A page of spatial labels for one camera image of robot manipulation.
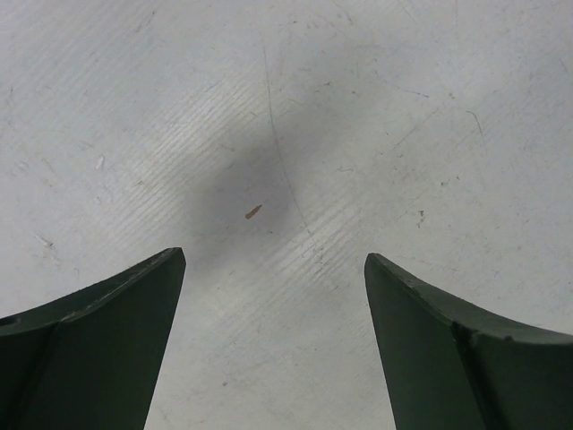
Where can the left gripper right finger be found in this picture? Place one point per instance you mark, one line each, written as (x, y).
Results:
(449, 364)

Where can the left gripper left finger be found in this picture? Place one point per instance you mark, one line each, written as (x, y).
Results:
(91, 359)

